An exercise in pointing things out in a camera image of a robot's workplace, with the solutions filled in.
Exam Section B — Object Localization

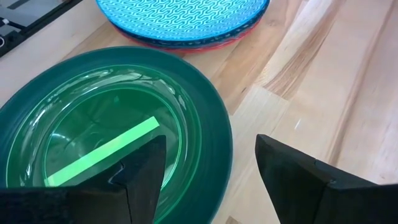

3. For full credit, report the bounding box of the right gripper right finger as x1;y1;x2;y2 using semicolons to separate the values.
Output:
254;134;398;224

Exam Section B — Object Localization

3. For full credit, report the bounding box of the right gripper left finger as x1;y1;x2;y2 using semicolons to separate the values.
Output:
0;134;167;224

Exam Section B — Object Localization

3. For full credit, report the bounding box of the green glossy shallow bowl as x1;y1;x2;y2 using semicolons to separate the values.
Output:
0;45;234;224

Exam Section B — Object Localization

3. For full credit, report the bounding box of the red patterned plate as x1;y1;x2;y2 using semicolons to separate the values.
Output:
111;18;265;54

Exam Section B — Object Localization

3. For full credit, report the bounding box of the light blue patterned plate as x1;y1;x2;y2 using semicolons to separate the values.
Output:
95;0;271;43

